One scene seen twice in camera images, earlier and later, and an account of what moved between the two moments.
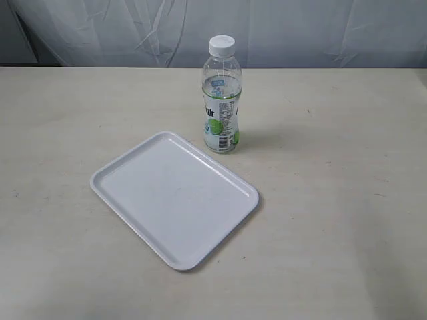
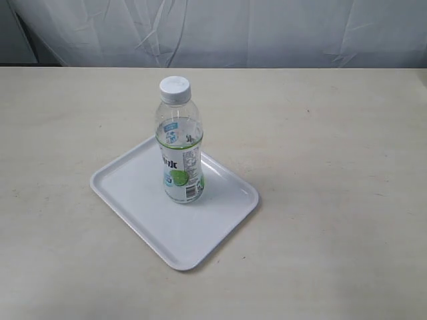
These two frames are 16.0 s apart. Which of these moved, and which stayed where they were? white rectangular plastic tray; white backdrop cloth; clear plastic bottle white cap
Moved: clear plastic bottle white cap
Stayed: white backdrop cloth; white rectangular plastic tray
